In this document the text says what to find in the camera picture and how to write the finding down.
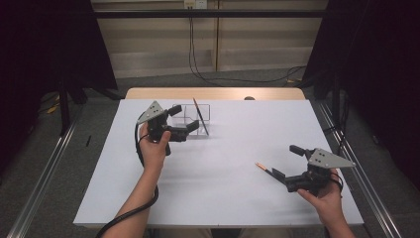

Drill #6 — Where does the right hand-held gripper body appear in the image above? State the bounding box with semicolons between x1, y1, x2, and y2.
284;148;357;196

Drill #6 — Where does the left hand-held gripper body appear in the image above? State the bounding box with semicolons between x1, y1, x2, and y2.
136;100;190;157

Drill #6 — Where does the clear plastic pen holder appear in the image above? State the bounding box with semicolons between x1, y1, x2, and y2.
170;103;212;138

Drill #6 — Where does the black pencil with orange end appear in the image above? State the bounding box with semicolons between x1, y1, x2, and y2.
192;97;210;137
255;162;275;177

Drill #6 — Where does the person's left hand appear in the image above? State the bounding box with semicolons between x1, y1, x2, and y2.
138;122;172;173

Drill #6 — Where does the person's right hand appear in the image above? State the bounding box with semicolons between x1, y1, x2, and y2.
296;168;345;226

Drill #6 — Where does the wooden table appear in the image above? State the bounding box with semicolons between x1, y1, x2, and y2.
124;86;306;101

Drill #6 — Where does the white table mat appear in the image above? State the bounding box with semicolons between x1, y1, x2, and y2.
72;98;365;229

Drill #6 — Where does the black metal stand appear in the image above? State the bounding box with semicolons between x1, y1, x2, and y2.
57;77;72;137

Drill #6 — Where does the black horizontal bar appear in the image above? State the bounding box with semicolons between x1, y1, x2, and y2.
93;9;328;19

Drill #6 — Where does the black curtain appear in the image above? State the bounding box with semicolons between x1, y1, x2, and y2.
303;0;420;189
0;0;118;167

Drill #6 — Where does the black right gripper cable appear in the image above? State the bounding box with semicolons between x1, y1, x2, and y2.
330;172;345;199

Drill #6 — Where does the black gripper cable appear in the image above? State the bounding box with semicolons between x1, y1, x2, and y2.
330;172;345;199
95;122;160;238

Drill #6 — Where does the metal floor rail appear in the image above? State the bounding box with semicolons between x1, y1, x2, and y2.
6;112;83;238
316;100;402;238

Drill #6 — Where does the black wall cable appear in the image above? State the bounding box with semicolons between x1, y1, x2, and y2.
187;16;308;87

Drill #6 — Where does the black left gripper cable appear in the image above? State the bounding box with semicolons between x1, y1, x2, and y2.
95;122;160;238

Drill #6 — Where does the white wall socket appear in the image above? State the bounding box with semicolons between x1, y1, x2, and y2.
183;0;208;10

